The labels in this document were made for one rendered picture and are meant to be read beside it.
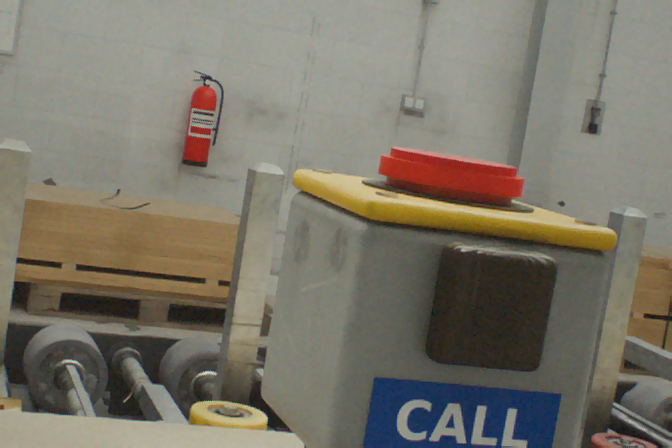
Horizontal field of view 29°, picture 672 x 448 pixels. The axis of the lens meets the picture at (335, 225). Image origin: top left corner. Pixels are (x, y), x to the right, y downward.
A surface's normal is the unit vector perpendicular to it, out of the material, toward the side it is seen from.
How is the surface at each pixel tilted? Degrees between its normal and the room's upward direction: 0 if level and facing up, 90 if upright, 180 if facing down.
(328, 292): 90
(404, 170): 90
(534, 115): 90
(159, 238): 90
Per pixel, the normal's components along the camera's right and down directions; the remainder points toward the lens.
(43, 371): 0.29, 0.15
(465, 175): 0.09, 0.11
